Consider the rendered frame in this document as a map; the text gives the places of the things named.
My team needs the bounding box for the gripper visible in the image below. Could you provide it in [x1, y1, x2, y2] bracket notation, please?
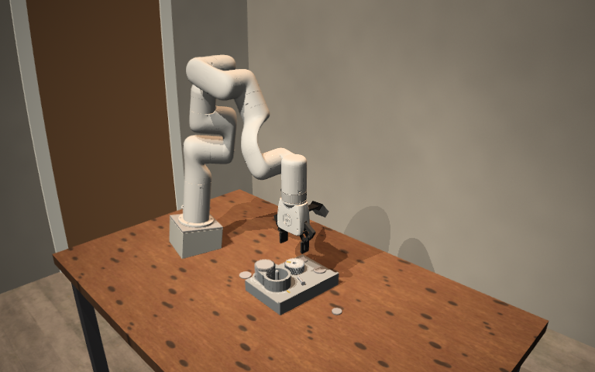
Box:
[273, 198, 316, 254]

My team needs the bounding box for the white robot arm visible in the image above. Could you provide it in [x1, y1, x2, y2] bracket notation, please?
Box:
[178, 55, 307, 228]

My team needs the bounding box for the white toothed gear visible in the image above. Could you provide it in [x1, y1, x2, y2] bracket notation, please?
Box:
[284, 258, 304, 275]

